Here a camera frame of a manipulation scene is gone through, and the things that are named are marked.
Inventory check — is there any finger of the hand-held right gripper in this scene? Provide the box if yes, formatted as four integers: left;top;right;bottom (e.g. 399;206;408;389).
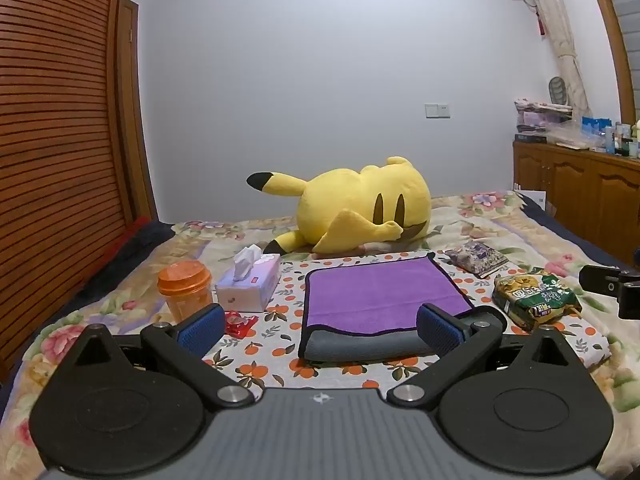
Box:
579;264;632;294

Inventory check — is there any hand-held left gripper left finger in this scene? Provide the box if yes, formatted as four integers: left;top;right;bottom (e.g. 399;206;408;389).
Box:
61;303;256;408

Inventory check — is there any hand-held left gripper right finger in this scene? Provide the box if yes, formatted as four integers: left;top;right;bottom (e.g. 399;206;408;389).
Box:
387;303;585;407

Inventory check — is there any purple and grey towel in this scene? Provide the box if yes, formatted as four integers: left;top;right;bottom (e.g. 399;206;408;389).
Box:
298;254;475;362

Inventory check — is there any red snack packet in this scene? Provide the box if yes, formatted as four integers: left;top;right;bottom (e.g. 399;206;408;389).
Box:
223;310;260;337

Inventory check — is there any orange lidded cup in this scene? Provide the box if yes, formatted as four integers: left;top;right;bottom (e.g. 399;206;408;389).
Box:
157;261;215;326

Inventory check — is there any dark blue mattress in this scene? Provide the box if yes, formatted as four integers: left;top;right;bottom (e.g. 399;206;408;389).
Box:
519;194;640;272

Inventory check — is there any white tissue box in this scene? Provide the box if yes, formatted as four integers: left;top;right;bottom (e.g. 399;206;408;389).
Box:
215;244;282;313

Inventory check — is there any green snack bag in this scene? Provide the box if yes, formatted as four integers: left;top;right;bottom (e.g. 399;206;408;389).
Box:
492;267;584;333

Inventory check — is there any orange fruit print cloth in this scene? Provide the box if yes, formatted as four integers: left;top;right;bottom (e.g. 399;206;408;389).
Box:
200;251;614;402

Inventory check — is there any purple snack packet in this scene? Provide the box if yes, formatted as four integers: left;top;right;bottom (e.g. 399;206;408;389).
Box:
444;240;510;279

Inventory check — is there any wooden cabinet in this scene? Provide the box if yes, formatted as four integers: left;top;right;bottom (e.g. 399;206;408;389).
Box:
512;140;640;267

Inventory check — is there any white cardboard box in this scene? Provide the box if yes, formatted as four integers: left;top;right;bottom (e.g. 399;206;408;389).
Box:
516;188;549;212

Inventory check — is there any dark blue and red blanket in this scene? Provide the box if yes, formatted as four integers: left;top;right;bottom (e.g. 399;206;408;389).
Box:
75;216;177;313

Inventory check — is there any group of bottles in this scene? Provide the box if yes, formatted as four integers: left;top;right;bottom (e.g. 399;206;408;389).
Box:
580;116;640;159

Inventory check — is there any yellow plush toy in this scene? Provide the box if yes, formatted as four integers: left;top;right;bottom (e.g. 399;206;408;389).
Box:
246;156;433;256

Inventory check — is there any wooden louvred wardrobe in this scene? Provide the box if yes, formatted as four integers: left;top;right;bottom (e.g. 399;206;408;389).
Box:
0;0;162;386

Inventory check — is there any cream lace curtain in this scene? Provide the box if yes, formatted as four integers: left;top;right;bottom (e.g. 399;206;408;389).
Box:
514;0;592;112

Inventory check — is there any wooden door frame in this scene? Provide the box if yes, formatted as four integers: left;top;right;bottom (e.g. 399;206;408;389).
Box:
119;0;161;223

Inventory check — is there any wooden window frame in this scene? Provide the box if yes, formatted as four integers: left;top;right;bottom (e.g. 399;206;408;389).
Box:
581;0;640;127

